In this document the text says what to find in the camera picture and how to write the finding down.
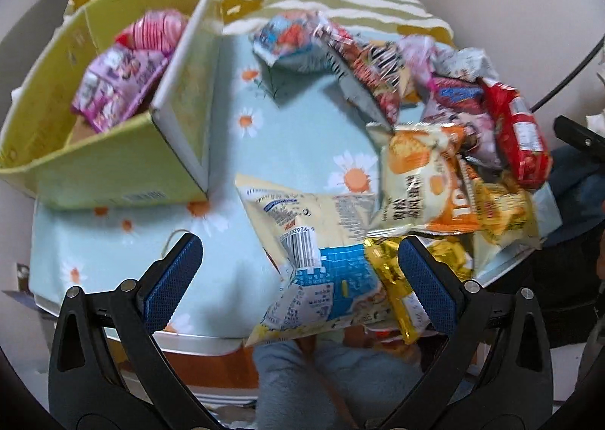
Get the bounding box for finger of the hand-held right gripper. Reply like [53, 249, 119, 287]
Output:
[553, 115, 605, 154]

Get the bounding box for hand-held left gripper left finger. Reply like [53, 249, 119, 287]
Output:
[47, 232, 228, 430]

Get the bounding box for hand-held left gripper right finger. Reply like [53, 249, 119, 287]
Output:
[378, 235, 554, 430]

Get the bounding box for gold foil snack packet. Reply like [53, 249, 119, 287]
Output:
[364, 236, 476, 346]

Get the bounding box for cream orange bread packet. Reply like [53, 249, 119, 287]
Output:
[366, 123, 468, 232]

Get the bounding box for green cardboard box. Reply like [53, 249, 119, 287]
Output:
[0, 0, 223, 210]

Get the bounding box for cream blue snack packet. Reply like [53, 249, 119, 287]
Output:
[235, 173, 393, 348]

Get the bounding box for orange snack packet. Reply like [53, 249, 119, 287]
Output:
[425, 160, 483, 234]

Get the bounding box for yellow snack packet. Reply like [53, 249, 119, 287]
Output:
[468, 170, 542, 248]

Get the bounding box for silver snack packet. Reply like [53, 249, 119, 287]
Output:
[430, 47, 499, 83]

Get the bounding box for dark cloth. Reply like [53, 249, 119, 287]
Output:
[529, 146, 605, 346]

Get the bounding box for person's light blue pants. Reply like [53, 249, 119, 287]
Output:
[253, 335, 426, 430]

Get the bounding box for daisy print tablecloth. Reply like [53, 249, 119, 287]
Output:
[31, 28, 563, 341]

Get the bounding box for purple snack packet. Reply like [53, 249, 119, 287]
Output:
[71, 45, 171, 134]

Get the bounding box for brown striped snack packet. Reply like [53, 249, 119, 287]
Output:
[321, 23, 421, 126]

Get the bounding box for pink striped snack packet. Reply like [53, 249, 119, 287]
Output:
[116, 9, 190, 55]

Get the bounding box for striped flower blanket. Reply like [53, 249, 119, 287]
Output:
[64, 0, 457, 53]

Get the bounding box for blue red snack packet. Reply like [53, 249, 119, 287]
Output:
[253, 14, 341, 71]

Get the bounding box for black cable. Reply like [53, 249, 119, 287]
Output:
[529, 45, 605, 112]

